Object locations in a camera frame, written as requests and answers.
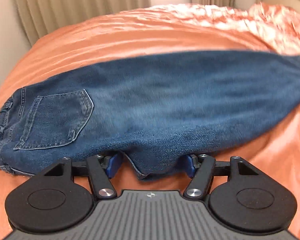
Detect blue denim jeans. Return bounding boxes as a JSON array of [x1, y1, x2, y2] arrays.
[[0, 50, 300, 178]]

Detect beige left curtain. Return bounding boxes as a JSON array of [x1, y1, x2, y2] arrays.
[[15, 0, 151, 45]]

